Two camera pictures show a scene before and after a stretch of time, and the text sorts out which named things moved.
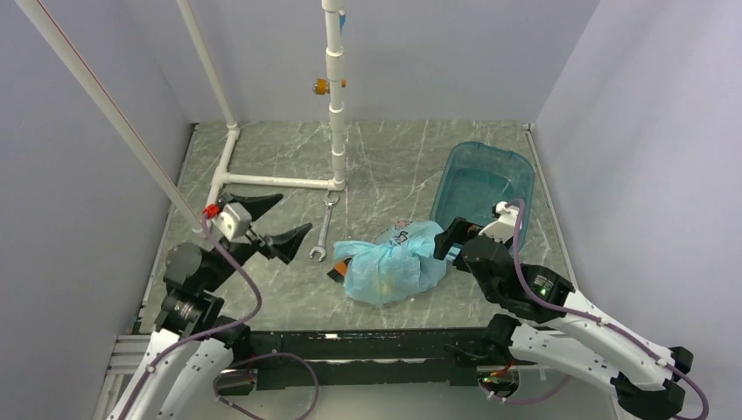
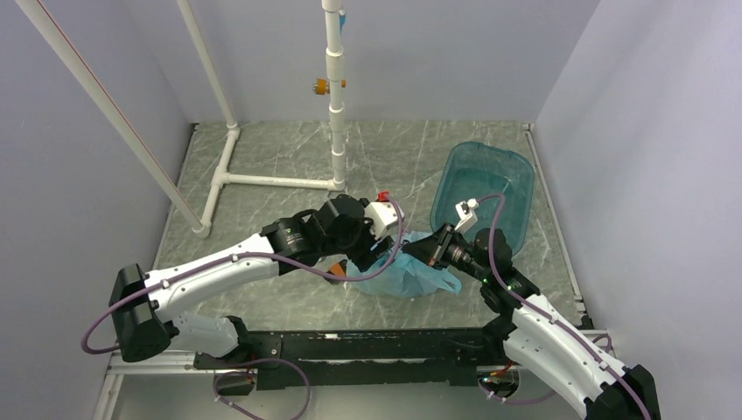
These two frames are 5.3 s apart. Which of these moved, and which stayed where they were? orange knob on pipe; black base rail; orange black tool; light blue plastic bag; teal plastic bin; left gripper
Moved: light blue plastic bag; left gripper
Stayed: teal plastic bin; orange black tool; black base rail; orange knob on pipe
